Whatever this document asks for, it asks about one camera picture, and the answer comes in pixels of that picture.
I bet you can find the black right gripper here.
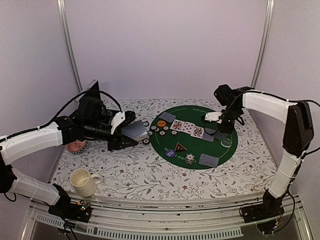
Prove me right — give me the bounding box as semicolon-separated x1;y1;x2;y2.
218;104;242;134

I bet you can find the blue playing card deck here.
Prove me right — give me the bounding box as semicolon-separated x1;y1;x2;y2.
121;120;149;142

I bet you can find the face-down board card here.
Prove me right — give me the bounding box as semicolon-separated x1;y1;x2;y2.
202;132;215;142
214;131;229;141

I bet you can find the white dealer button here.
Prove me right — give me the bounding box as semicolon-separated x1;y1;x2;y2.
220;137;233;148

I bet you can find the king of hearts card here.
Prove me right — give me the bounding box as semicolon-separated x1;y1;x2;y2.
191;126;204;139

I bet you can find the eight of diamonds card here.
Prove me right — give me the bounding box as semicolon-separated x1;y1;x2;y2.
181;121;196;135

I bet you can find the orange big blind button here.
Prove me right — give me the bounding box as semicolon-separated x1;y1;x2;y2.
157;120;167;128

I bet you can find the dealt blue card pile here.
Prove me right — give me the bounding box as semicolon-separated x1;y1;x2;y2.
198;153;220;168

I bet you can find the queen of spades card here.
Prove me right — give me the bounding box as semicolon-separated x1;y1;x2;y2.
170;119;185;132

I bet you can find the blue small blind button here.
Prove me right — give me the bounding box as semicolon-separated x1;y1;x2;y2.
165;149;176;158

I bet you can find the poker chip stack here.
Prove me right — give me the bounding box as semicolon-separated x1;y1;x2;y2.
185;153;196;165

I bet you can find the black triangular marker tag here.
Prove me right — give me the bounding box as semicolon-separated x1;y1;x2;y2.
174;142;188;153

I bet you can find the single blue playing card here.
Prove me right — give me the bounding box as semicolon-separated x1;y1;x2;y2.
159;112;176;123

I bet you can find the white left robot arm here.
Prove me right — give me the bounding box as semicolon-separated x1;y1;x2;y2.
0;96;138;217

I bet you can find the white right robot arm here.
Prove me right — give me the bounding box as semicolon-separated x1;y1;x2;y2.
213;84;314;199

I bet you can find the aluminium poker chip case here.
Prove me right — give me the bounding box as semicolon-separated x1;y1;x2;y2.
75;79;107;121

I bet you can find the round green poker mat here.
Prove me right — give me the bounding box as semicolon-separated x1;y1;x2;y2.
149;105;238;170

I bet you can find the cream ceramic mug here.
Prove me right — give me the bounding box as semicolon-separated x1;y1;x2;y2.
69;168;104;198

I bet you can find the floral white table mat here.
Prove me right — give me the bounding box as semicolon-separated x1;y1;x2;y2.
51;110;277;201

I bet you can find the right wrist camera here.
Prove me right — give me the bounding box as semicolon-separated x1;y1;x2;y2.
204;111;223;124

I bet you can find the aluminium front rail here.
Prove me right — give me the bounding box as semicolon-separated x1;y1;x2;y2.
21;194;315;240

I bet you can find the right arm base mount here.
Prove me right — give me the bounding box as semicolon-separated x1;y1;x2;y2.
239;192;284;235

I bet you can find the right aluminium frame post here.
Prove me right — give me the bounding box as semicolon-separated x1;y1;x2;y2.
250;0;275;88

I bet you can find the aluminium frame post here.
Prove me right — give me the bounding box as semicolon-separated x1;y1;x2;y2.
56;0;83;93
250;0;275;88

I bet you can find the left aluminium frame post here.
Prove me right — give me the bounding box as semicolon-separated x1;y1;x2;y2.
56;0;83;93

